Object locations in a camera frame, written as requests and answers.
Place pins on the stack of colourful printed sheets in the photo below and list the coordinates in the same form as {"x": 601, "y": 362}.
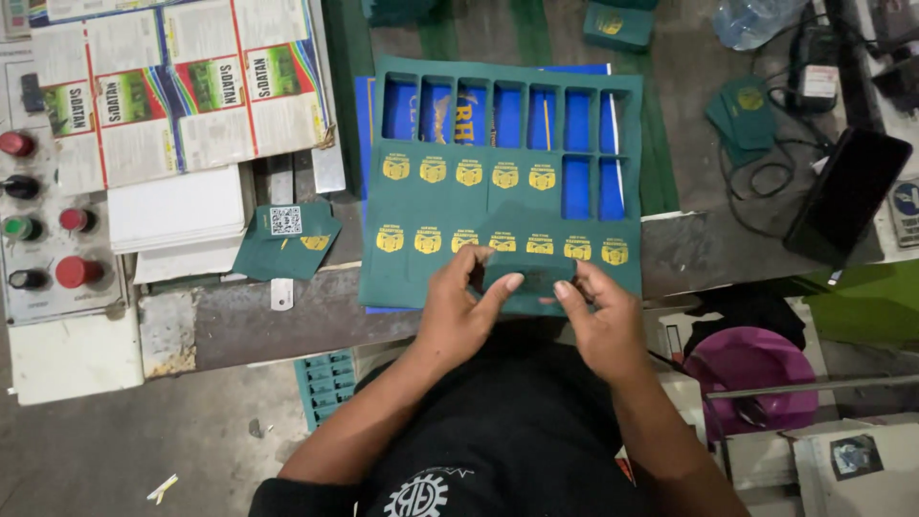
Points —
{"x": 172, "y": 86}

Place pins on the grey control panel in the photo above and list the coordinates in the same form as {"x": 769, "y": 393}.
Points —
{"x": 50, "y": 215}

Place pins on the black power adapter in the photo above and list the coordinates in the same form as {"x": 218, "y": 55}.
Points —
{"x": 815, "y": 68}

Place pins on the black selector switch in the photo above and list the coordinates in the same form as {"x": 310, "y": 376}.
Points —
{"x": 27, "y": 278}

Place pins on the black knob switch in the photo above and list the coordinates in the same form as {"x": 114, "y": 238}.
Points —
{"x": 21, "y": 187}

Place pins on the blue printed sheet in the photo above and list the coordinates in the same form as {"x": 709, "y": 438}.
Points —
{"x": 545, "y": 118}

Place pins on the green cards with square code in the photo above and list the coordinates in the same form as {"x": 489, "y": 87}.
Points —
{"x": 287, "y": 240}

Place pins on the white paper scrap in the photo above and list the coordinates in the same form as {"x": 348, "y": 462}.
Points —
{"x": 162, "y": 488}

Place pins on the green push button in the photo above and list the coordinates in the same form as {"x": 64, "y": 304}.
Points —
{"x": 20, "y": 228}

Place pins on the person's right hand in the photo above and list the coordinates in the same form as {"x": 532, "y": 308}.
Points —
{"x": 609, "y": 323}

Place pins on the green punched-out card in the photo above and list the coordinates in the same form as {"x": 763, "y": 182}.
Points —
{"x": 531, "y": 276}

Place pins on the black smartphone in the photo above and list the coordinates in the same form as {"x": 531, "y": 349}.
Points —
{"x": 847, "y": 194}

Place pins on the green die-cut printed sheet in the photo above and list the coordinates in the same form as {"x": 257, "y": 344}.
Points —
{"x": 502, "y": 194}

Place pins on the green plastic sheet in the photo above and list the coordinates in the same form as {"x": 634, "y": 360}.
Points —
{"x": 865, "y": 301}

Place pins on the person's black shirt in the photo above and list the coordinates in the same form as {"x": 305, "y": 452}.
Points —
{"x": 495, "y": 438}

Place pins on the purple plastic basin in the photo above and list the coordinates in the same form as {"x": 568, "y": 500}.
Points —
{"x": 750, "y": 380}

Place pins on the stack of white paper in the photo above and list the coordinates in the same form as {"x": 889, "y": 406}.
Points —
{"x": 179, "y": 215}

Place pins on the green cards with gold emblem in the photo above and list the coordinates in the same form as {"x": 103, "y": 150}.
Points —
{"x": 743, "y": 118}

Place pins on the stack of green cards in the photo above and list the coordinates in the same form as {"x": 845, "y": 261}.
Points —
{"x": 617, "y": 25}

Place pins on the white carton box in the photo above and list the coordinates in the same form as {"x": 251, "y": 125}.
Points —
{"x": 854, "y": 467}

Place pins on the green die-cut waste sheet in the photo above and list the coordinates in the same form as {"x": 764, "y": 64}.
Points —
{"x": 327, "y": 384}

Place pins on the person's left hand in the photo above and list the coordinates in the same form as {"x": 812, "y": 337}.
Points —
{"x": 456, "y": 316}

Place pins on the small red push button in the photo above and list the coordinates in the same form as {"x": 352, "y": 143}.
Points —
{"x": 76, "y": 219}

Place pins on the clear plastic water bottle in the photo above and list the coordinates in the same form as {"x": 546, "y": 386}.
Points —
{"x": 754, "y": 20}

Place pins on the large red push button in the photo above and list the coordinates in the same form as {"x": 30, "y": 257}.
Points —
{"x": 77, "y": 272}

